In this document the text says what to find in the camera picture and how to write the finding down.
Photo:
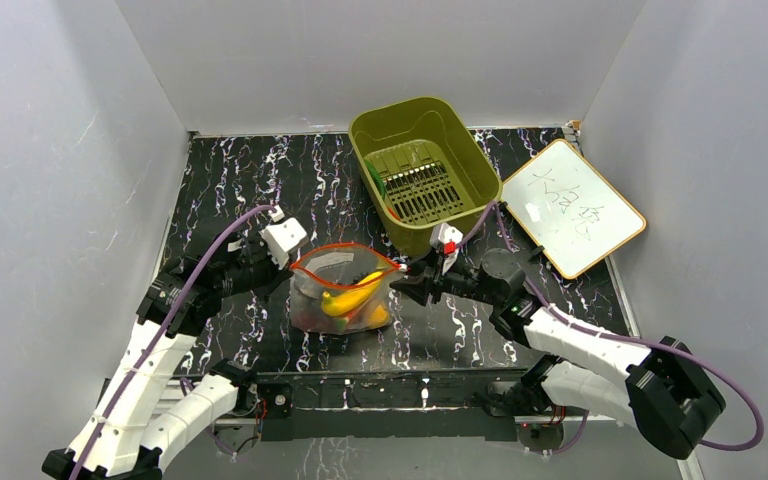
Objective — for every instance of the clear zip bag orange zipper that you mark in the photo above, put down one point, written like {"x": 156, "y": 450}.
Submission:
{"x": 341, "y": 289}

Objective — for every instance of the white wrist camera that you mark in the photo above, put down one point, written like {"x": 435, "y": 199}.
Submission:
{"x": 284, "y": 240}
{"x": 446, "y": 240}

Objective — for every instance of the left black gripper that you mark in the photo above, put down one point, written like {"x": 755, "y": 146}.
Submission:
{"x": 277, "y": 275}

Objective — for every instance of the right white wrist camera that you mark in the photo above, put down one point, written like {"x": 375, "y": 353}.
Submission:
{"x": 446, "y": 240}

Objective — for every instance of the olive green plastic basket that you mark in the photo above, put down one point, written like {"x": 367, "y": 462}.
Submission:
{"x": 433, "y": 170}

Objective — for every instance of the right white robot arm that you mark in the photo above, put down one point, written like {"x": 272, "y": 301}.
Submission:
{"x": 543, "y": 328}

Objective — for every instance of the orange toy fruit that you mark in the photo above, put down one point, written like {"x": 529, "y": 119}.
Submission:
{"x": 380, "y": 317}

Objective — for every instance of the yellow toy banana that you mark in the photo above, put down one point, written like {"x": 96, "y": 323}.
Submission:
{"x": 343, "y": 303}

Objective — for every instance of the black metal base rail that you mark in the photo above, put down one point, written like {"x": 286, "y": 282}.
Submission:
{"x": 397, "y": 401}

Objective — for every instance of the green toy vegetable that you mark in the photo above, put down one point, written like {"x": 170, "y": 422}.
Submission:
{"x": 377, "y": 179}

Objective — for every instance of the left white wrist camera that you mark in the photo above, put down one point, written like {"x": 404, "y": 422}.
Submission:
{"x": 284, "y": 240}

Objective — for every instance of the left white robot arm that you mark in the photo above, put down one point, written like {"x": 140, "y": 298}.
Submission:
{"x": 124, "y": 437}

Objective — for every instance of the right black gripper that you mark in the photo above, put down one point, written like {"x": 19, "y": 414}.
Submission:
{"x": 434, "y": 281}

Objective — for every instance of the small whiteboard wooden frame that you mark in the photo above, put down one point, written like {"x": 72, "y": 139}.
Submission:
{"x": 569, "y": 209}

